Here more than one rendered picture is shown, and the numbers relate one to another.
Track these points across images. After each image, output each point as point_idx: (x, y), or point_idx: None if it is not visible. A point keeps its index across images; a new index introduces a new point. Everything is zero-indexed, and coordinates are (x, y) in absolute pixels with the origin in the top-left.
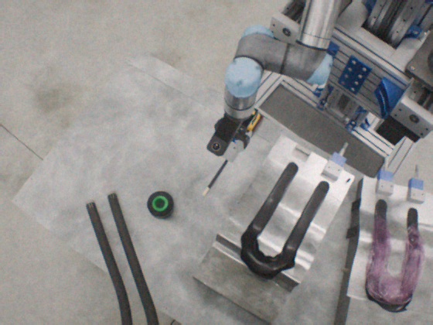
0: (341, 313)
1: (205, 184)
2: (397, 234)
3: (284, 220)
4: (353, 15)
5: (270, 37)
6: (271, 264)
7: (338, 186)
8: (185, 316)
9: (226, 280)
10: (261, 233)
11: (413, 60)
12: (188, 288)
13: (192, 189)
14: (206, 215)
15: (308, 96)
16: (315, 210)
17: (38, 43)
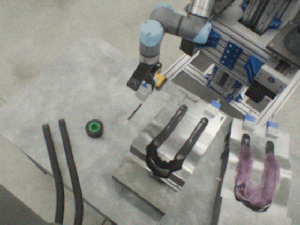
0: (216, 210)
1: (126, 118)
2: (257, 156)
3: (176, 140)
4: (232, 14)
5: (171, 11)
6: (166, 169)
7: (215, 122)
8: (104, 206)
9: (135, 179)
10: (160, 146)
11: (272, 40)
12: (108, 185)
13: (117, 120)
14: (125, 137)
15: (200, 79)
16: (197, 136)
17: (19, 33)
